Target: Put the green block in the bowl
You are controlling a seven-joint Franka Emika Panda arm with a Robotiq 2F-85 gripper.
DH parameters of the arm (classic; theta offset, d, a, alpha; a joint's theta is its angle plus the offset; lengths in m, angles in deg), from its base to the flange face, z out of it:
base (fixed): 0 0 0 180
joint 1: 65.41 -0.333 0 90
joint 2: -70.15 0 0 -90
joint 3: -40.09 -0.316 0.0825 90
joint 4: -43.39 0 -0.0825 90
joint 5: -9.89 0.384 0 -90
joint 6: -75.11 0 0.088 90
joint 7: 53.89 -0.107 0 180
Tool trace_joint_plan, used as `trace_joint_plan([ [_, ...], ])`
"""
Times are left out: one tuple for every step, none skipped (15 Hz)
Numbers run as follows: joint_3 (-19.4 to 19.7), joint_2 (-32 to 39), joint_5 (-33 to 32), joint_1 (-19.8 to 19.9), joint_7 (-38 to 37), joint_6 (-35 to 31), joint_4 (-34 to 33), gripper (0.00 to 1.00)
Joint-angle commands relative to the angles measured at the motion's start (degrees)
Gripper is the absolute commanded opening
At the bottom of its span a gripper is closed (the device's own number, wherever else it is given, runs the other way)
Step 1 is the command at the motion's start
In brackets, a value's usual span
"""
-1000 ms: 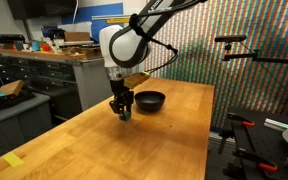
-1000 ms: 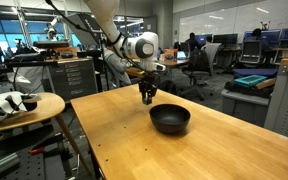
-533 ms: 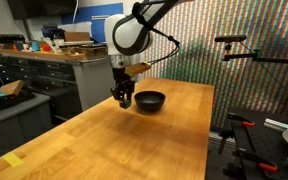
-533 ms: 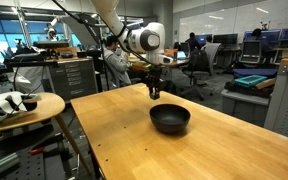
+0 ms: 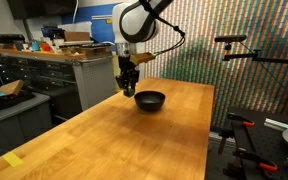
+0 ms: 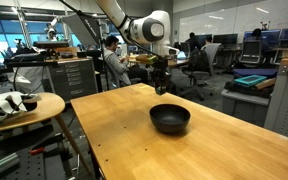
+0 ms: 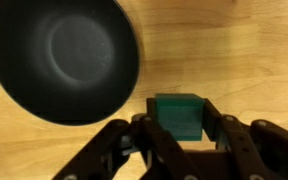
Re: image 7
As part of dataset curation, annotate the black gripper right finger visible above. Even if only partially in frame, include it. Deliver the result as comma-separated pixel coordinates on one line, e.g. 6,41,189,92
201,98,288,180

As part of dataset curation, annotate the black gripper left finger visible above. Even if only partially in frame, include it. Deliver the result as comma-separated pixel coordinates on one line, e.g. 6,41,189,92
51,97,202,180

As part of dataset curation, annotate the green block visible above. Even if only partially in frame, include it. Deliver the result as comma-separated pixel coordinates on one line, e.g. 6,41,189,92
154,92,206,142

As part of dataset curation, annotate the black bowl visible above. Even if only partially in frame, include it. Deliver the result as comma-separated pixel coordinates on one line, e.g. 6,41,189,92
0,0,141,127

